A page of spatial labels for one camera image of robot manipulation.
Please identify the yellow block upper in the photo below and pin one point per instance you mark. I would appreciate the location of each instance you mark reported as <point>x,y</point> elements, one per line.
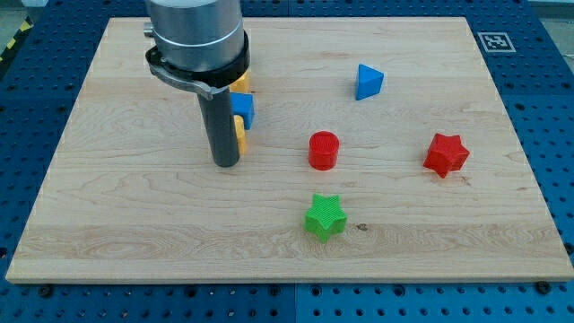
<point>241,85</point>

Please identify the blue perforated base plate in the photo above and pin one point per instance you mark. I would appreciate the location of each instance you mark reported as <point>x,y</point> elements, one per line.
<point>40,86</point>

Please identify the yellow heart block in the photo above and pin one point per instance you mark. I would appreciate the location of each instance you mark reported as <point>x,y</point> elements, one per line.
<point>241,134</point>

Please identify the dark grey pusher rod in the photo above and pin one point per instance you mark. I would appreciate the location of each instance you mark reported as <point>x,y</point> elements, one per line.
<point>220,128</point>

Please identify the green star block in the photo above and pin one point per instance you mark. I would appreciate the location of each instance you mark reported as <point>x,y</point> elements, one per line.
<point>325,217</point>

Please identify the red star block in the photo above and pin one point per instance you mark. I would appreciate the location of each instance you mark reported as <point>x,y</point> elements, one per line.
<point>445,154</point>

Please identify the red cylinder block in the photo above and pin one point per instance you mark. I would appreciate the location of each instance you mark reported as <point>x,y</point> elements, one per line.
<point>323,150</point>

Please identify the wooden board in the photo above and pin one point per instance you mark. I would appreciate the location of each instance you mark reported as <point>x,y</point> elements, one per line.
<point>132,195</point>

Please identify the blue triangle block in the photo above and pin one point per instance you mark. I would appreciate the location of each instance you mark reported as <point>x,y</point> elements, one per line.
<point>369,82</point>

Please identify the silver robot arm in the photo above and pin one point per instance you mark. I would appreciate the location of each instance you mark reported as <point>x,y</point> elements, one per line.
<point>201,47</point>

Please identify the blue cube block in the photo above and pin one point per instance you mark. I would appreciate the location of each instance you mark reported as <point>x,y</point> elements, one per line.
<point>243,105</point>

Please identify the white fiducial marker tag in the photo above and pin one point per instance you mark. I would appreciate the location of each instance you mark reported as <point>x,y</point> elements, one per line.
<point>496,42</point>

